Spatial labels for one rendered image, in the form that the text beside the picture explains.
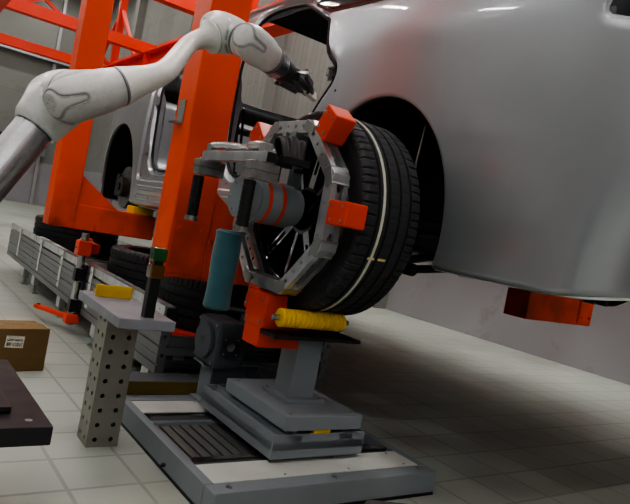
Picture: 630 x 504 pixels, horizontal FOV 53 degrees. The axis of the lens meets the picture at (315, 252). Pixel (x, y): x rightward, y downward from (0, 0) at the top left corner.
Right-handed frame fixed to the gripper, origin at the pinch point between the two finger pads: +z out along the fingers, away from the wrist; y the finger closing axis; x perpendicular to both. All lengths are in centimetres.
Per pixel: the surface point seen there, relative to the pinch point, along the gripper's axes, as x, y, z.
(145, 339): -80, -87, 23
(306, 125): -20.3, 8.6, -17.5
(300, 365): -91, -7, 10
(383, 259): -61, 28, -3
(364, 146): -29.1, 26.5, -14.3
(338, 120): -23.2, 21.8, -22.2
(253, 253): -54, -22, 2
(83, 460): -121, -54, -35
